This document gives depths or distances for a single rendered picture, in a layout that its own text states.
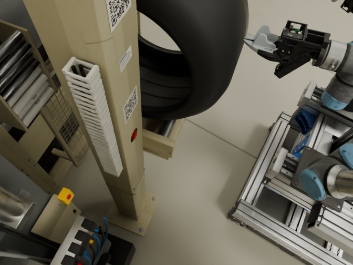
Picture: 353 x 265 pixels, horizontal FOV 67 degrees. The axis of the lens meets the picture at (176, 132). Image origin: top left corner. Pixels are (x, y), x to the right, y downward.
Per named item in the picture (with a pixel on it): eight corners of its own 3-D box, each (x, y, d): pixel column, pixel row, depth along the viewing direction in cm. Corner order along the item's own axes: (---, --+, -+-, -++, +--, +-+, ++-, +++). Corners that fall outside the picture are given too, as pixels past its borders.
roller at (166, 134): (167, 145, 98) (161, 138, 95) (158, 145, 101) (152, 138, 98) (197, 77, 115) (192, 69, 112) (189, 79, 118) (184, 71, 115)
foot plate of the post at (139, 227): (143, 236, 166) (143, 236, 164) (104, 220, 169) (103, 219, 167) (159, 196, 179) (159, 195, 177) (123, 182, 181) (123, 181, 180)
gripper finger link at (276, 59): (260, 41, 76) (291, 48, 74) (259, 46, 77) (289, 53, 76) (257, 52, 74) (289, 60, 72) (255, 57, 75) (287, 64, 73)
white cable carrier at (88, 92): (118, 177, 85) (88, 80, 43) (104, 172, 86) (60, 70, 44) (124, 165, 87) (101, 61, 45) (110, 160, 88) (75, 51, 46)
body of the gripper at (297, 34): (285, 18, 71) (332, 28, 69) (275, 43, 79) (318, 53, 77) (280, 37, 68) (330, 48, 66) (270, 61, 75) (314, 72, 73)
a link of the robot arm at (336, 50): (333, 58, 76) (331, 79, 72) (317, 54, 77) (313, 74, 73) (347, 36, 69) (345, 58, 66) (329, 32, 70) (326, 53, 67)
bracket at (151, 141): (171, 158, 101) (173, 147, 92) (76, 122, 104) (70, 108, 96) (174, 151, 102) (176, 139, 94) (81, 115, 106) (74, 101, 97)
